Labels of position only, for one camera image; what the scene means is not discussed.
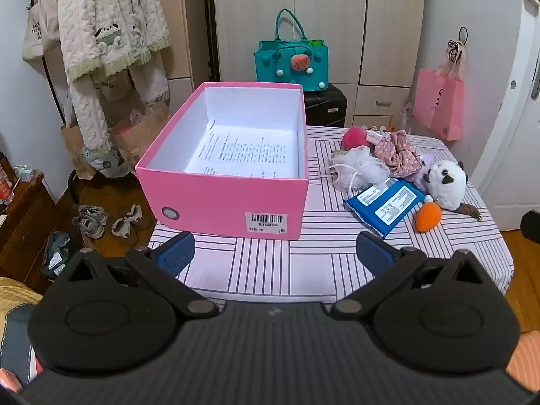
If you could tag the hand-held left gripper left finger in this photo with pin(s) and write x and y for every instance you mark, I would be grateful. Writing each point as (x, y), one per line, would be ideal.
(177, 255)

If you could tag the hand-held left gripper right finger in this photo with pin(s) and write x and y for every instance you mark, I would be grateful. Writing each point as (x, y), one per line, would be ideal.
(375, 255)

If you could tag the blue wipes packet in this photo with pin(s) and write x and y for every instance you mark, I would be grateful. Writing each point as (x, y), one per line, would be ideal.
(379, 209)

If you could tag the orange makeup sponge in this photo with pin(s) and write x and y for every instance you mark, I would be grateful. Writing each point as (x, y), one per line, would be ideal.
(428, 217)

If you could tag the pink cardboard box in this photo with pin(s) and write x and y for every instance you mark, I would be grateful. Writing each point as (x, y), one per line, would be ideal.
(219, 202)

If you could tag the white mesh bath pouf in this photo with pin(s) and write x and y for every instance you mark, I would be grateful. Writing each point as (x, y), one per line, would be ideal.
(358, 164)

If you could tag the panda plush toy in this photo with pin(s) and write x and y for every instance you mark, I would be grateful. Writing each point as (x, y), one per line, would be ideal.
(447, 185)

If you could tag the purple plush toy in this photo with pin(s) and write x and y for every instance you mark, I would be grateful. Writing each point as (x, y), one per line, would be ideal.
(422, 173)

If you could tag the pink floral scrunchie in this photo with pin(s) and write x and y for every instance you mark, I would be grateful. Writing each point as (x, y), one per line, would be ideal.
(396, 152)

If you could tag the pink fluffy plush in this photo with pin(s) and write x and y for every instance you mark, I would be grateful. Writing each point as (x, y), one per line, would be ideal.
(354, 139)

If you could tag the beige sandal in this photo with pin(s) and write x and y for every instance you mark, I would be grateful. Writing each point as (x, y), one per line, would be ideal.
(122, 227)
(135, 213)

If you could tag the brown hair clip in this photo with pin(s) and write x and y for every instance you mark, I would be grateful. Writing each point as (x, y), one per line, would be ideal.
(470, 211)

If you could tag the white door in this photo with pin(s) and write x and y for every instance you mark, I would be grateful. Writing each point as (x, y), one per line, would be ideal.
(519, 156)

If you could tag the striped tablecloth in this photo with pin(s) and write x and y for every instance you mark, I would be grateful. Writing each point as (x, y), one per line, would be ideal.
(274, 261)

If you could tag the patterned plastic bag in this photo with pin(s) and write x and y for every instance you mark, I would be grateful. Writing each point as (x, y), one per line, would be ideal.
(105, 162)

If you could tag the dark plastic bag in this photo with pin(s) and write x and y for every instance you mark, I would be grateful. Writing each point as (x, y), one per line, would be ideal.
(57, 257)

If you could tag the brown paper bag green print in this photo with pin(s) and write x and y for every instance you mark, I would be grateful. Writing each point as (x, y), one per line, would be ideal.
(143, 135)

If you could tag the printed paper sheet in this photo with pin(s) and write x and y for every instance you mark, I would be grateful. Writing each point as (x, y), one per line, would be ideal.
(249, 152)

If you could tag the orange striped cloth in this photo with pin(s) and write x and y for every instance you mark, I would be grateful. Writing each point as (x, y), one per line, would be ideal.
(525, 363)

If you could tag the clear plastic bag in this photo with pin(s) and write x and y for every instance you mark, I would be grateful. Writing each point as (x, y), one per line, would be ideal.
(407, 120)

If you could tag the plain brown paper bag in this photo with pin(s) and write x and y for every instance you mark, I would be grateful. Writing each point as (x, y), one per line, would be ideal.
(78, 156)

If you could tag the black suitcase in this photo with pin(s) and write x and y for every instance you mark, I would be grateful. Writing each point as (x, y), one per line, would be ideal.
(325, 109)

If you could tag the pink paper bag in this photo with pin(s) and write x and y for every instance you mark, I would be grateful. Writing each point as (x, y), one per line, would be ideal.
(438, 101)

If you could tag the wooden cabinet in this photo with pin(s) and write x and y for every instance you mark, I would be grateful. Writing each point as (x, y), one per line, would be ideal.
(25, 219)

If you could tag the patterned bedding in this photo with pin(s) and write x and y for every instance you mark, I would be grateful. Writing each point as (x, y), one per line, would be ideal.
(17, 303)

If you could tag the white fleece pants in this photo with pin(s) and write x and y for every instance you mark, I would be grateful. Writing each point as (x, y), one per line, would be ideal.
(90, 109)

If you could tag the teal felt handbag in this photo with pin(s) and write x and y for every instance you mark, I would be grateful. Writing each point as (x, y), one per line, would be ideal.
(270, 71)

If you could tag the beige cabinet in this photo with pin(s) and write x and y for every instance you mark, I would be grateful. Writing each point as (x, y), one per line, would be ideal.
(185, 29)

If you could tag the grey-white wardrobe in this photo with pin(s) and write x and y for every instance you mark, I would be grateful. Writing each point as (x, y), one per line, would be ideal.
(329, 8)

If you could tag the white knit cardigan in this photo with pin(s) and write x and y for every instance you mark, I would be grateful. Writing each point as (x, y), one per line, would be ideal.
(105, 8)

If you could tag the canvas tote bag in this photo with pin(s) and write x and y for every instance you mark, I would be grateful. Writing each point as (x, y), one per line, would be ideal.
(38, 29)

